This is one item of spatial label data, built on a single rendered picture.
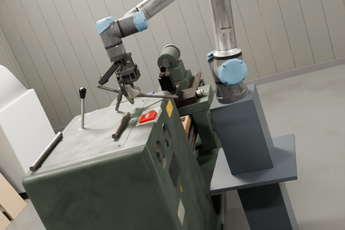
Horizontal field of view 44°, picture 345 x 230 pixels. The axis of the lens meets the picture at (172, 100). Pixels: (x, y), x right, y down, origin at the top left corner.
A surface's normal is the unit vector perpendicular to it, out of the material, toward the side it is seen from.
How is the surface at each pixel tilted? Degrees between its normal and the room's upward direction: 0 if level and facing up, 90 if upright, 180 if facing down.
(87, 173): 90
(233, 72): 97
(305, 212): 0
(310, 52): 90
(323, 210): 0
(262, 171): 0
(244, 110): 90
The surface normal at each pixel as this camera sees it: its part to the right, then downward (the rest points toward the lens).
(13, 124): 0.90, -0.21
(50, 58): -0.22, 0.39
